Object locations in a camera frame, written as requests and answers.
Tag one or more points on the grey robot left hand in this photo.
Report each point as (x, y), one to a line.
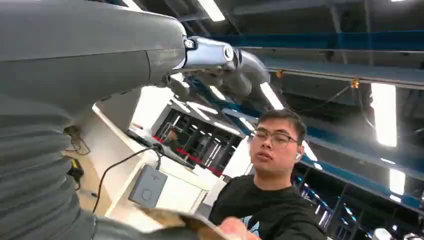
(82, 49)

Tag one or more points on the blue slanted rack beam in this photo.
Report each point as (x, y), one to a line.
(364, 179)

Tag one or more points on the white desk panel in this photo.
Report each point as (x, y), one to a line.
(185, 192)

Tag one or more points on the person's eyeglasses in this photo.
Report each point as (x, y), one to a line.
(276, 137)

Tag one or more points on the person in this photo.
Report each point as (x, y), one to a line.
(268, 198)

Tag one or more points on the black clip with yellow mark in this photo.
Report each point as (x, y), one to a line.
(76, 170)

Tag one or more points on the blue overhead beam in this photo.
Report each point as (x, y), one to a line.
(331, 40)

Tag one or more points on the grey overhead beam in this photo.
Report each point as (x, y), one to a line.
(348, 71)

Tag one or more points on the person's hand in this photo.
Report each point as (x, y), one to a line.
(236, 230)

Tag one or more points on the white earbud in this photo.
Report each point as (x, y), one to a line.
(297, 156)

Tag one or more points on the long ceiling light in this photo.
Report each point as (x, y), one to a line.
(383, 114)
(271, 96)
(212, 10)
(397, 182)

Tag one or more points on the grey square device box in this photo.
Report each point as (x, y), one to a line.
(148, 187)

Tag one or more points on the ribbed grey left arm sleeve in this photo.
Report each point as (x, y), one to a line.
(33, 165)

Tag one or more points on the brown card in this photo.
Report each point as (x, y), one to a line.
(188, 220)

